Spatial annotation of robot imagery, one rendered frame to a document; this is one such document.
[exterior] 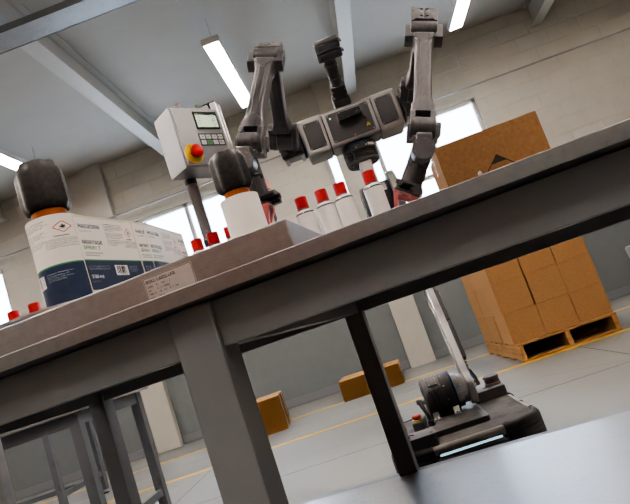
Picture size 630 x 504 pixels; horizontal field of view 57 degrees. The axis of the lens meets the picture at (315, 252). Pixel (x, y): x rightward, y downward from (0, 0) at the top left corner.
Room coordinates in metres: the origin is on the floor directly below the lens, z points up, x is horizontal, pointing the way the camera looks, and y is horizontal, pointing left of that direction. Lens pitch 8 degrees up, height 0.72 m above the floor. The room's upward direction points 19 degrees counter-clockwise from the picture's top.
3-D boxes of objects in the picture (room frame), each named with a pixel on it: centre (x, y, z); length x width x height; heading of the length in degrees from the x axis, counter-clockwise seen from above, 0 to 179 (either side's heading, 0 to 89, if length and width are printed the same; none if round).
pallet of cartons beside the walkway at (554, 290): (5.23, -1.68, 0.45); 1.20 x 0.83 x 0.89; 178
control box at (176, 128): (1.66, 0.23, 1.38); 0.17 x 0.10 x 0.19; 134
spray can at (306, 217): (1.52, -0.01, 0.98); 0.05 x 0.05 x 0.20
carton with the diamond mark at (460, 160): (1.73, -0.58, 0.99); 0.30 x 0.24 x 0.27; 83
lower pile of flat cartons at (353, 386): (6.17, -0.13, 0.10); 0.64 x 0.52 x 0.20; 84
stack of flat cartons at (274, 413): (5.75, 1.10, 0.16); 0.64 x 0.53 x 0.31; 91
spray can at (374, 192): (1.49, -0.20, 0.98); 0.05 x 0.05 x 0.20
